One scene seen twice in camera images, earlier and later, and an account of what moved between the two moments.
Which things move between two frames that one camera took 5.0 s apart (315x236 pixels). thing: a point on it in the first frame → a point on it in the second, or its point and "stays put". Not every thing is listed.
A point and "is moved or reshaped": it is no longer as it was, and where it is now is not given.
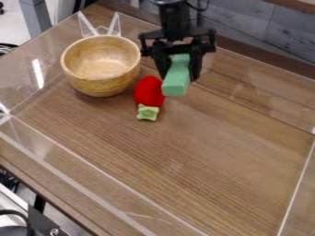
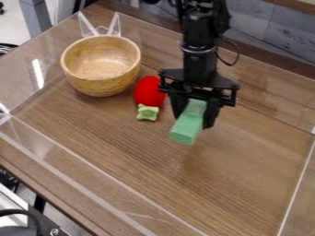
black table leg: [39, 204] stays put
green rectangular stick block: [178, 80] is moved or reshaped
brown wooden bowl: [102, 64] stays put
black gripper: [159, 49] → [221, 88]
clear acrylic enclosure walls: [197, 164] stays put
